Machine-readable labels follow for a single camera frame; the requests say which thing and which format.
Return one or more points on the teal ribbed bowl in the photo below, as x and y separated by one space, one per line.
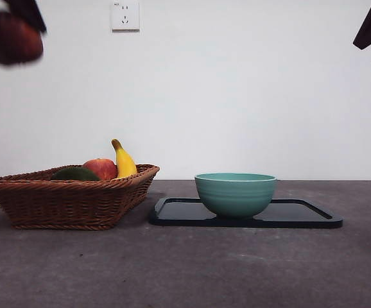
235 199

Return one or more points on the green avocado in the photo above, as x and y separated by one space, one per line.
74 174

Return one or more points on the yellow banana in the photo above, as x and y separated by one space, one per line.
125 163

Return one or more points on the black rectangular tray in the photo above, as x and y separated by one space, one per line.
179 213

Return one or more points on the brown wicker basket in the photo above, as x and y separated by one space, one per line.
60 205

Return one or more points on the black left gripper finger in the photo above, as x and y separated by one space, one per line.
33 14

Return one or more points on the white wall power socket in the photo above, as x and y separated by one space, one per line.
125 20

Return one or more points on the red yellow apple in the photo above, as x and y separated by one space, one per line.
103 168

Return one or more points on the dark purple plum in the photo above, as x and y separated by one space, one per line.
12 41

